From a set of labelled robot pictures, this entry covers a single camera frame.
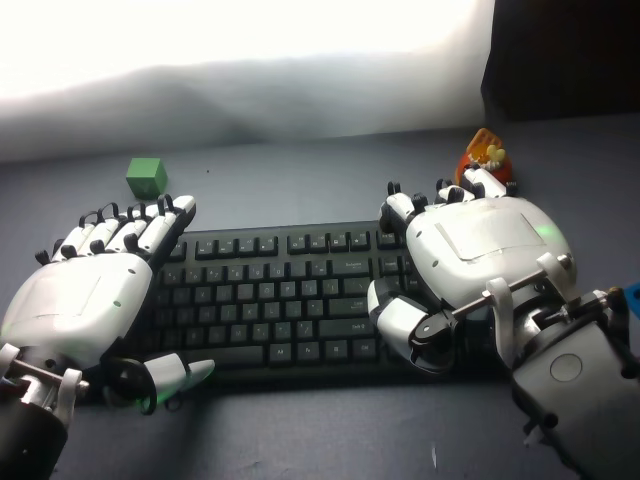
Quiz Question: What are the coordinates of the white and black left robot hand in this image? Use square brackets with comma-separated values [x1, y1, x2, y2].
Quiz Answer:
[0, 193, 217, 416]

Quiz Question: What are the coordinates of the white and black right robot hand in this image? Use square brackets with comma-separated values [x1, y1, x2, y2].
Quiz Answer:
[366, 167, 579, 375]

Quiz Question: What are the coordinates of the orange toy with yellow pieces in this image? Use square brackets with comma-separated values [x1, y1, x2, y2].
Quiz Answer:
[456, 127, 517, 190]

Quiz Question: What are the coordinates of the green cube block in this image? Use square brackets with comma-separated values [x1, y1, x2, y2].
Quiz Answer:
[124, 157, 169, 200]

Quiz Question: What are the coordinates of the blue block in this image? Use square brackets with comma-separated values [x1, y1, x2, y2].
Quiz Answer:
[622, 281, 640, 319]

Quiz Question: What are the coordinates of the black panel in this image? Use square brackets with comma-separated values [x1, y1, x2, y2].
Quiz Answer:
[480, 0, 640, 124]

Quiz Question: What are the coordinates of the black computer keyboard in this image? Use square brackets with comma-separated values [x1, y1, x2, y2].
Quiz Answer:
[79, 219, 504, 409]

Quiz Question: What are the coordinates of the grey table cloth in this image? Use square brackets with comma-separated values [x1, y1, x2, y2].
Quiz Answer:
[0, 127, 640, 480]

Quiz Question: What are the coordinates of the white backdrop sheet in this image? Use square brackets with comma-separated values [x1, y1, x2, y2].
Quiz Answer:
[0, 0, 496, 166]

